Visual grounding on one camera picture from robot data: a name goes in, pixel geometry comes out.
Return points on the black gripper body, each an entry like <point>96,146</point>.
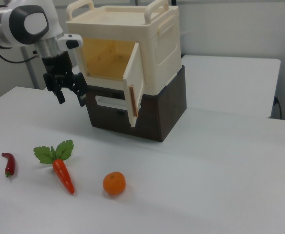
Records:
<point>55,64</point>

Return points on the red toy chili pepper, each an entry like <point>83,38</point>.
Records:
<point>10,165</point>

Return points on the toy carrot with green leaves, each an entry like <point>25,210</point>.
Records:
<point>63,174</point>

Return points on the cream plastic toy cabinet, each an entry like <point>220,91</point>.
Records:
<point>164,48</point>

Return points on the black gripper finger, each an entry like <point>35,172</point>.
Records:
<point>54,84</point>
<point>80,84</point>

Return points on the grey metal stand pole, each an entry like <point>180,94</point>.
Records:
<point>31,70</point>

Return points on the cream cabinet door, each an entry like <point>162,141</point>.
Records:
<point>135,73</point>

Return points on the dark brown wooden drawer box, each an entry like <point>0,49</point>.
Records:
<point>166,114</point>

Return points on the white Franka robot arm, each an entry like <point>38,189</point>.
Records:
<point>51,17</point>

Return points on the orange toy mandarin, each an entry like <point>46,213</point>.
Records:
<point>114,183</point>

